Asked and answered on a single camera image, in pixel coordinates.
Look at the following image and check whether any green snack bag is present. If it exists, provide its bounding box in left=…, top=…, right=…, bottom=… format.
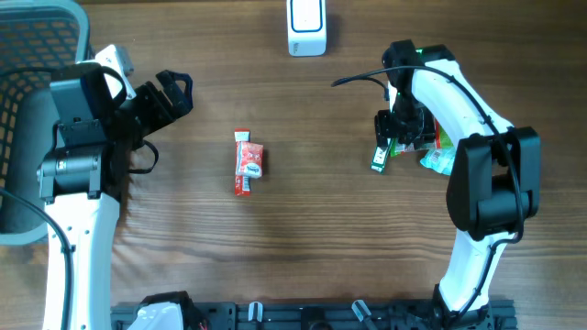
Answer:
left=389, top=119, right=454, bottom=157

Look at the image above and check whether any teal white tissue pack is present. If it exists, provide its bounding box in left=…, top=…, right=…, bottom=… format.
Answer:
left=420, top=147, right=456, bottom=176

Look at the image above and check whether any red tissue packet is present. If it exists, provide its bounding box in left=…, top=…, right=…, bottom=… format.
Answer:
left=236, top=141, right=264, bottom=179

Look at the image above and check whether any red stick sachet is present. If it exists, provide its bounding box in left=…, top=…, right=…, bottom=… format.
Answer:
left=235, top=128, right=250, bottom=196

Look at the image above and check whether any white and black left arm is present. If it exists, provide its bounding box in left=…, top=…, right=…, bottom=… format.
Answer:
left=37, top=61, right=194, bottom=329

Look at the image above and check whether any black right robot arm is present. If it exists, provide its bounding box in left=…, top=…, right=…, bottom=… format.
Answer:
left=374, top=39, right=540, bottom=328

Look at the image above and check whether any white barcode scanner box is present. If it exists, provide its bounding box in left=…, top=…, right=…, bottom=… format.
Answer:
left=286, top=0, right=327, bottom=57

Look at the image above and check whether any grey plastic mesh basket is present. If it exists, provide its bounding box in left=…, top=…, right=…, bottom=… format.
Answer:
left=0, top=0, right=95, bottom=247

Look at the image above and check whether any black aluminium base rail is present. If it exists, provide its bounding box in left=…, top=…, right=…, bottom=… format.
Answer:
left=109, top=298, right=519, bottom=330

